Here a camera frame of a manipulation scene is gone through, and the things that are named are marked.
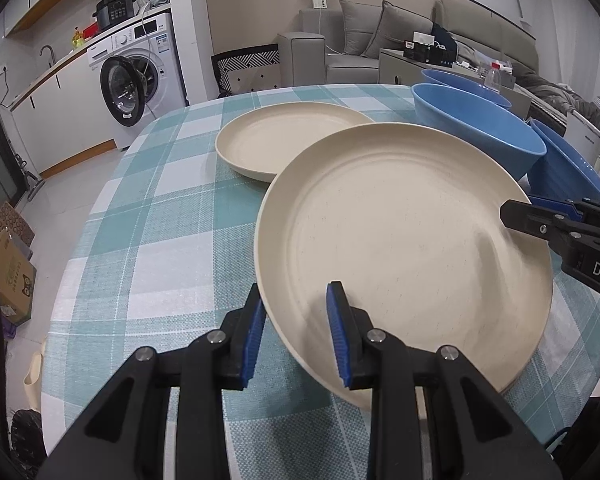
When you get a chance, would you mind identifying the dark clothing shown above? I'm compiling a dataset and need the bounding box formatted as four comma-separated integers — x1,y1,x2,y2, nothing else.
432,22,461,53

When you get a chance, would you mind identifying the grey cushion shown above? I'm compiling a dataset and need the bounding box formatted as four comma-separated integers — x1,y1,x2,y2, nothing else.
337,0,386,56
361,1,438,58

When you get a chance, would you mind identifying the black white patterned mat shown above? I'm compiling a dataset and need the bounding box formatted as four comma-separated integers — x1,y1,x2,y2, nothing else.
211,44,281,98

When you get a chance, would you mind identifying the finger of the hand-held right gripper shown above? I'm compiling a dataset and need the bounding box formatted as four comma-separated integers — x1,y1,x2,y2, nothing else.
499,200,600,261
527,197,600,237

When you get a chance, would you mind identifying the white washing machine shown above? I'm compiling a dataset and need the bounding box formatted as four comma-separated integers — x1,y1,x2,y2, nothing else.
86,11,188,148

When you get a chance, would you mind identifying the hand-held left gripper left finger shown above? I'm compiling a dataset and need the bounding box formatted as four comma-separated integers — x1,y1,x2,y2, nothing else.
37,282,268,480

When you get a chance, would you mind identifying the grey blanket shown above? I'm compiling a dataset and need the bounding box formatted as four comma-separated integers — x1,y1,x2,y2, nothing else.
505,67,600,136

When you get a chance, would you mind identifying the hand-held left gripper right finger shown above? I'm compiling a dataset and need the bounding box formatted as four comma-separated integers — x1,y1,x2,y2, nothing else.
326,281,563,480

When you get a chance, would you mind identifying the white kitchen counter cabinet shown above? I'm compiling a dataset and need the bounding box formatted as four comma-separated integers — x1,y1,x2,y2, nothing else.
10,47,118,176

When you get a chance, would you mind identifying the clear water bottle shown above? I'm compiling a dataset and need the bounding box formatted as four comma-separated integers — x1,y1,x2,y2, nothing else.
482,62,503,93

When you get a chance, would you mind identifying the beige side cabinet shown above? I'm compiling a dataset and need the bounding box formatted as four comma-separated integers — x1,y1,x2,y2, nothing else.
378,47,481,86

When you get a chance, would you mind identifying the white electric kettle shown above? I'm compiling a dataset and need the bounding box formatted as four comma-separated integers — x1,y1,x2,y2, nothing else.
562,110,600,176

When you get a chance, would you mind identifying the black box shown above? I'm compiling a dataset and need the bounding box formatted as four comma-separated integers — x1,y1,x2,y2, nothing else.
402,40,456,66

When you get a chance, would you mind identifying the black bag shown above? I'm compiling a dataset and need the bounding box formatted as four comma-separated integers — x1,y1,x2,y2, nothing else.
10,409,46,466

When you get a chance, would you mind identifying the cream plate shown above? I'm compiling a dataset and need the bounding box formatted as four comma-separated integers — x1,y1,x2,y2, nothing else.
215,101,378,183
254,121,555,411

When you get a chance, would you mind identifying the blue bowl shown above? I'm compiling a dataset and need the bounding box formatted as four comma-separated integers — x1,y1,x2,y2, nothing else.
525,117,600,208
420,69,513,111
411,83,548,183

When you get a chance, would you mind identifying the cardboard box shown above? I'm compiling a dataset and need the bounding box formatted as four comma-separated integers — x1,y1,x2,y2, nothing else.
0,230,37,323

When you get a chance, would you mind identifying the grey sofa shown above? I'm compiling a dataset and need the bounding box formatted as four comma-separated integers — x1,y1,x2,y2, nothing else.
277,0,538,86

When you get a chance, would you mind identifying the black pressure cooker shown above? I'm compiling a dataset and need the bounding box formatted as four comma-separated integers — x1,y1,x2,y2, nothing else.
92,0,140,30

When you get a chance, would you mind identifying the teal checked tablecloth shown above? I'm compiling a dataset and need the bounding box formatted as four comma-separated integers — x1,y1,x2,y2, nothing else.
40,82,600,480

